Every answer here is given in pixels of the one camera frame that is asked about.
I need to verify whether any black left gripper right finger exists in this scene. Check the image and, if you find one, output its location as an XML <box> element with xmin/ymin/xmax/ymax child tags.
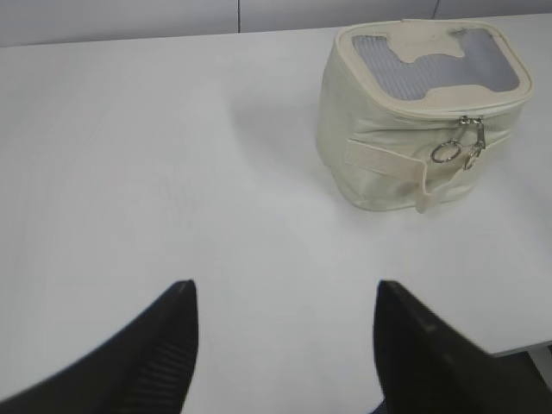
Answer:
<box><xmin>373</xmin><ymin>280</ymin><xmax>551</xmax><ymax>413</ymax></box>

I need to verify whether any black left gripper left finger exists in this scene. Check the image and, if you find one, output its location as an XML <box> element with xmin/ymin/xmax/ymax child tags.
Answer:
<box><xmin>1</xmin><ymin>280</ymin><xmax>198</xmax><ymax>413</ymax></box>

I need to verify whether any silver ring zipper pull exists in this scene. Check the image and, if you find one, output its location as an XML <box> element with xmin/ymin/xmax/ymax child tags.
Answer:
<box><xmin>430</xmin><ymin>116</ymin><xmax>471</xmax><ymax>164</ymax></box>
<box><xmin>463</xmin><ymin>118</ymin><xmax>486</xmax><ymax>171</ymax></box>

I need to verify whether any cream zippered bag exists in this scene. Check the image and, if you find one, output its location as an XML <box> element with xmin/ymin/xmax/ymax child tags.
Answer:
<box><xmin>317</xmin><ymin>19</ymin><xmax>534</xmax><ymax>213</ymax></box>

